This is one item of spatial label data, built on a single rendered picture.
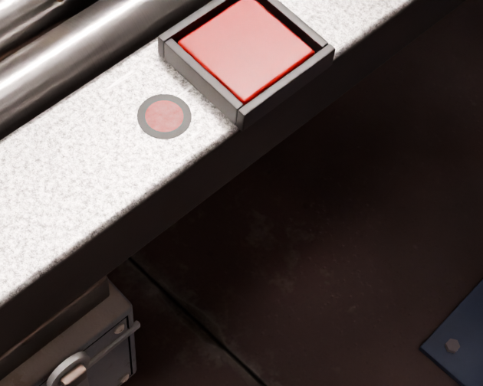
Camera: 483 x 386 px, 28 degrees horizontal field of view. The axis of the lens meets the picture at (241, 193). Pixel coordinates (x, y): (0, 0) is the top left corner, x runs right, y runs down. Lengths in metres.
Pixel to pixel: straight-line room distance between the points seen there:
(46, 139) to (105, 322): 0.12
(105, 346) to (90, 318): 0.03
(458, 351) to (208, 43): 1.02
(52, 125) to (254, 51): 0.13
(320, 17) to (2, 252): 0.25
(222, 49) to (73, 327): 0.19
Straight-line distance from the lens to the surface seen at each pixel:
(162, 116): 0.57
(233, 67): 0.57
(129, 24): 0.61
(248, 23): 0.59
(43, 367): 0.59
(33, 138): 0.56
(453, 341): 1.52
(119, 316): 0.60
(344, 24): 0.62
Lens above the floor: 1.38
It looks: 60 degrees down
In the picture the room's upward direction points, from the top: 8 degrees clockwise
